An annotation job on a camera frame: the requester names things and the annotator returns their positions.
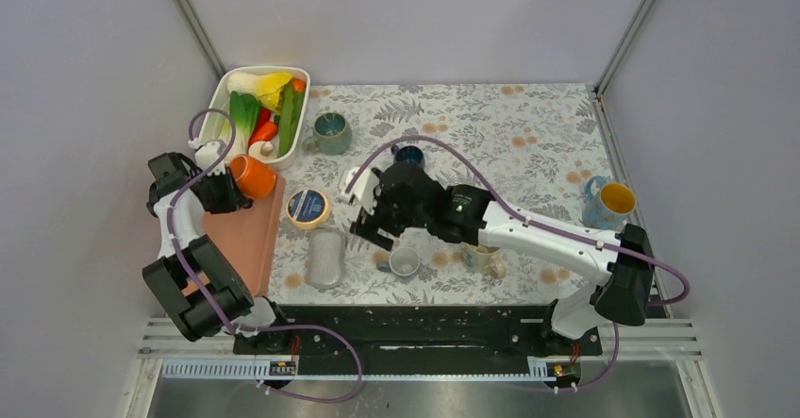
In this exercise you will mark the small grey cup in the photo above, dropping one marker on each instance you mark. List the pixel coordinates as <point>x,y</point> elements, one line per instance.
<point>402,262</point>

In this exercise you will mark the toy bok choy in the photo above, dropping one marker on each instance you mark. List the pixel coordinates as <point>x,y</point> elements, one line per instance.
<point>244,110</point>

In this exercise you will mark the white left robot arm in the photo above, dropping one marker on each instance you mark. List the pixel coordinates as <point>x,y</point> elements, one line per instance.
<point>193,281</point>

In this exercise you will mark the toy green cucumber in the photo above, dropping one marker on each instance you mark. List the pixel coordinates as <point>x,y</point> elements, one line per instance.
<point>290,110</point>

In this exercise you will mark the pink plastic tray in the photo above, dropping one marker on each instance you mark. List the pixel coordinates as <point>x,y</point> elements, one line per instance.
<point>246,238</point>

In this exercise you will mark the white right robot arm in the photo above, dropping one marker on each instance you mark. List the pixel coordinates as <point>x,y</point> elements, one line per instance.
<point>615,264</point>

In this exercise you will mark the toy mushroom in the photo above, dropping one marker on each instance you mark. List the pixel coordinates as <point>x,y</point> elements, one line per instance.
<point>262,151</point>

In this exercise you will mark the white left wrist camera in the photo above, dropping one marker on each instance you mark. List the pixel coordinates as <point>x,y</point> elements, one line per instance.
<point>210,153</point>

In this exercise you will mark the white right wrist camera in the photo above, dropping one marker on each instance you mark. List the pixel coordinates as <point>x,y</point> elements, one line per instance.
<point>359,187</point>

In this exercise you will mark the orange mug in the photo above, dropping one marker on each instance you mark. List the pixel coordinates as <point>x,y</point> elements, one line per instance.
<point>255,179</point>

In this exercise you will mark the blue butterfly mug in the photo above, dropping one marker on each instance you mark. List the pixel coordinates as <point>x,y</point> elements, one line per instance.
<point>607,204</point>

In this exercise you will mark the beige seahorse mug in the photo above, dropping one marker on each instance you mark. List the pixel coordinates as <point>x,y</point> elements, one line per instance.
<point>484,260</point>

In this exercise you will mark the floral table mat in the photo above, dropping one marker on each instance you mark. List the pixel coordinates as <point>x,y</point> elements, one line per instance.
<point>536,144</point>

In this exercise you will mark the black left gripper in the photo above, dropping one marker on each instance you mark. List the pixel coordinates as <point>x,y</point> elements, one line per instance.
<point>233,197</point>

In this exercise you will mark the white vegetable tub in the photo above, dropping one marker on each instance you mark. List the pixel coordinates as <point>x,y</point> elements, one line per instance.
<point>209,127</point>

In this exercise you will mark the toy red pepper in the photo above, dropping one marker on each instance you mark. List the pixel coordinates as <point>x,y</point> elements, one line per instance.
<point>266,129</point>

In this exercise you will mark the toy carrot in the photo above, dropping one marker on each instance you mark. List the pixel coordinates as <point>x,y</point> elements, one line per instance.
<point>299,85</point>

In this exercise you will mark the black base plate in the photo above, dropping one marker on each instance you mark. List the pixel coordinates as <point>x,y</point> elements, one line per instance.
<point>410,341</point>

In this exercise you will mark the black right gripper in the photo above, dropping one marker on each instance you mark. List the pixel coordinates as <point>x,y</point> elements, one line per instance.
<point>366,225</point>

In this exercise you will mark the dark blue ribbed cup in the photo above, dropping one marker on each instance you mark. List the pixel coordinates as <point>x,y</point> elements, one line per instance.
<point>409,154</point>

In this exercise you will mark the green glazed mug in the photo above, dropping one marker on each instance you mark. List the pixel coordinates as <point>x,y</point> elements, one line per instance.
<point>331,135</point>

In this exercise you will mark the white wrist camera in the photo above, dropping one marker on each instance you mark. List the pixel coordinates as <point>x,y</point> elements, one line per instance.
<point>210,153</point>
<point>359,187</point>

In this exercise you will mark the toy napa cabbage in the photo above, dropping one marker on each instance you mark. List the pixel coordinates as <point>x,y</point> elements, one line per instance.
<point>267,89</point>

